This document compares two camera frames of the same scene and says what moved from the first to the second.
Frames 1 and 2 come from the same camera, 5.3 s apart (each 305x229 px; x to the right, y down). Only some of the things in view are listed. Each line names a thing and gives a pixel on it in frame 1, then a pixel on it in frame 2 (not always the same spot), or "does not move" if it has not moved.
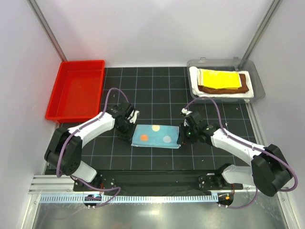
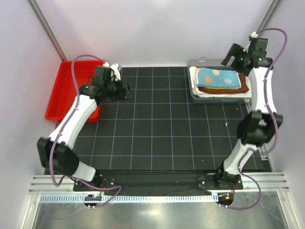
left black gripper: x=128 y=136 to x=124 y=93
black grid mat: x=162 y=96 does not move
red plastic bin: x=77 y=94 does not move
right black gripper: x=182 y=130 to x=236 y=50
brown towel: x=240 y=90 does not move
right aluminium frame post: x=259 y=33 does not move
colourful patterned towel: x=156 y=136 to x=210 y=77
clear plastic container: x=233 y=80 does not move
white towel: x=194 y=77 does not move
